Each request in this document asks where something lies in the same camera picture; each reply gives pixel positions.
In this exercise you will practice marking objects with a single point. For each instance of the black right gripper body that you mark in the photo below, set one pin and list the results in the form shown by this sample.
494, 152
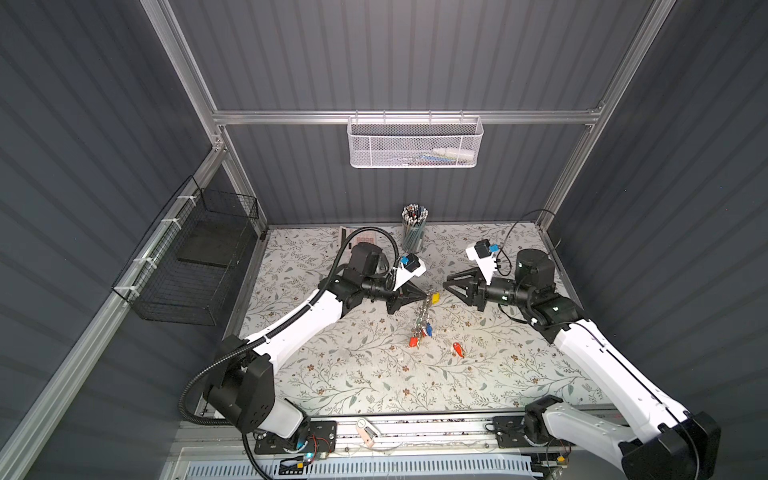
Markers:
479, 291

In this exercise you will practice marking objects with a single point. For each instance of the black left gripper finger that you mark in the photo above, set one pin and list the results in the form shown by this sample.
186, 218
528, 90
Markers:
408, 298
412, 290

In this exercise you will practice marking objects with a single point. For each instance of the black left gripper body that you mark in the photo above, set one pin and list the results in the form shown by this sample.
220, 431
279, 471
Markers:
399, 295

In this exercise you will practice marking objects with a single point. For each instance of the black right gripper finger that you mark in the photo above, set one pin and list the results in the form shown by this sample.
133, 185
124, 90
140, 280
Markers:
466, 294
463, 277

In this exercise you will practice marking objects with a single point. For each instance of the round metal key organizer plate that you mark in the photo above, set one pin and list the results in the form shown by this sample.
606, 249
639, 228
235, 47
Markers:
423, 327

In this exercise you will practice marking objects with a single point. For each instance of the red key tag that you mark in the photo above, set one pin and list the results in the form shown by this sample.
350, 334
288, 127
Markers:
458, 349

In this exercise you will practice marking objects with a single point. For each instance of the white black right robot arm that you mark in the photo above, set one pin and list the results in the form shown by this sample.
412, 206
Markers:
661, 438

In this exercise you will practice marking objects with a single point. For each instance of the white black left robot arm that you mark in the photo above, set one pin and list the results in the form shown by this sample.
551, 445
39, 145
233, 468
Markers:
242, 389

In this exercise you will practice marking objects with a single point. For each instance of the pink desk calculator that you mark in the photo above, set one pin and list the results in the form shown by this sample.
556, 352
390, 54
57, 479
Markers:
368, 237

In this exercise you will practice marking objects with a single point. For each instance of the clear pen cup with pens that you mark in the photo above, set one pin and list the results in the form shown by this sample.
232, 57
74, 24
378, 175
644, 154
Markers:
414, 218

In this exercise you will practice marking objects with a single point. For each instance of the white bottle in basket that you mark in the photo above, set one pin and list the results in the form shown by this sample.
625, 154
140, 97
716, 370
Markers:
456, 154

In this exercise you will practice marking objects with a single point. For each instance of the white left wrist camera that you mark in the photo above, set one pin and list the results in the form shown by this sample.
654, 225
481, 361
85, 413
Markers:
408, 267

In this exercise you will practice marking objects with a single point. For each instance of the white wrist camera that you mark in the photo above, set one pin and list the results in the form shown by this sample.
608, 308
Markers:
408, 267
484, 254

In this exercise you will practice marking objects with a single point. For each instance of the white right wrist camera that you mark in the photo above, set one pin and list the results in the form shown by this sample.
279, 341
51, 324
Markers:
484, 254

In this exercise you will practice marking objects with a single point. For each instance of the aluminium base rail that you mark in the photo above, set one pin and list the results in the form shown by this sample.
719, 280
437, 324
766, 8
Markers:
449, 445

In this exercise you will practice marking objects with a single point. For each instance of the white wire wall basket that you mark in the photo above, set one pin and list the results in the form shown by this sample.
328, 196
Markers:
406, 142

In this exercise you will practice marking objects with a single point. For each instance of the black wire side basket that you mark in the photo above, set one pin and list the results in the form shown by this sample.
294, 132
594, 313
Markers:
194, 261

